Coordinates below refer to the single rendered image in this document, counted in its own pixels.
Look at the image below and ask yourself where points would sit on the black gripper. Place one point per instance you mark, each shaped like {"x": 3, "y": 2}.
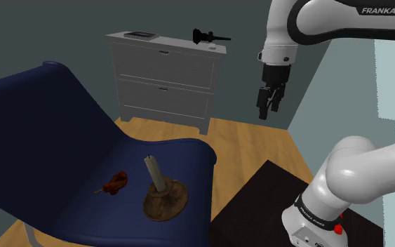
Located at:
{"x": 275, "y": 73}

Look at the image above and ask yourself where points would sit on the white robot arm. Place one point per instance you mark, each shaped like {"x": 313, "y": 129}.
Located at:
{"x": 354, "y": 167}

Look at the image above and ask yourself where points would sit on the dark robot stand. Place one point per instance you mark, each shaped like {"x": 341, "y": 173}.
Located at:
{"x": 252, "y": 205}

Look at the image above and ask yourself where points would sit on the grey chest of drawers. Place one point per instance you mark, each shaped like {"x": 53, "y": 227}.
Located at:
{"x": 166, "y": 68}

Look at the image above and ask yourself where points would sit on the candle in brown holder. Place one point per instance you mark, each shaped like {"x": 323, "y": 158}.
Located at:
{"x": 164, "y": 202}

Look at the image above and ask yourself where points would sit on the reddish brown lumpy object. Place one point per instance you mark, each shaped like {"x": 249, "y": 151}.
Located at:
{"x": 116, "y": 183}

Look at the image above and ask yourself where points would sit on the dark blue armchair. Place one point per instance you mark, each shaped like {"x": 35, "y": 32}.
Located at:
{"x": 39, "y": 136}

